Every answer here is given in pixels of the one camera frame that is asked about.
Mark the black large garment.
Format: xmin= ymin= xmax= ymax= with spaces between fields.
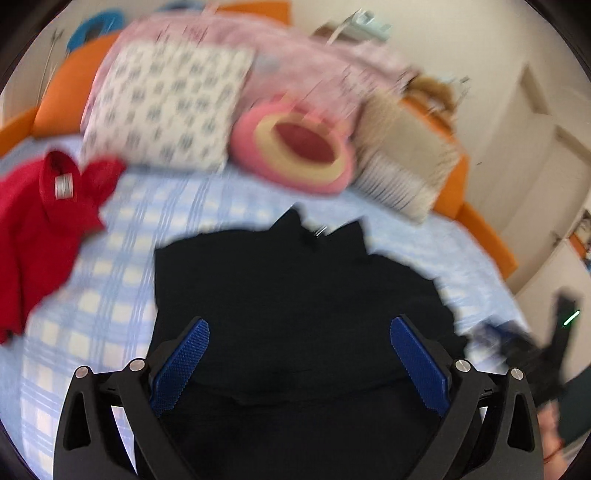
xmin=152 ymin=209 xmax=467 ymax=479

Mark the blue checked bed sheet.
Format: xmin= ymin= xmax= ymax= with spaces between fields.
xmin=1 ymin=167 xmax=525 ymax=479

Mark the red garment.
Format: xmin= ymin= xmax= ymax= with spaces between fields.
xmin=1 ymin=150 xmax=125 ymax=343

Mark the beige patchwork pillow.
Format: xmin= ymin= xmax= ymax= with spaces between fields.
xmin=353 ymin=90 xmax=461 ymax=223

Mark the brown plush toy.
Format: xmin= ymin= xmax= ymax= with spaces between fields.
xmin=405 ymin=74 xmax=459 ymax=110

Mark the white floral pillow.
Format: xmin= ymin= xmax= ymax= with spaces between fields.
xmin=80 ymin=41 xmax=256 ymax=173

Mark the pink bear plush cushion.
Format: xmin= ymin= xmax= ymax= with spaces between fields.
xmin=229 ymin=98 xmax=356 ymax=195

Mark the pink Hello Kitty quilt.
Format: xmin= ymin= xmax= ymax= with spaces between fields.
xmin=81 ymin=12 xmax=419 ymax=135

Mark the blue ring toy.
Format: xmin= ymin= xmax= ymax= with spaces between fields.
xmin=66 ymin=9 xmax=125 ymax=53

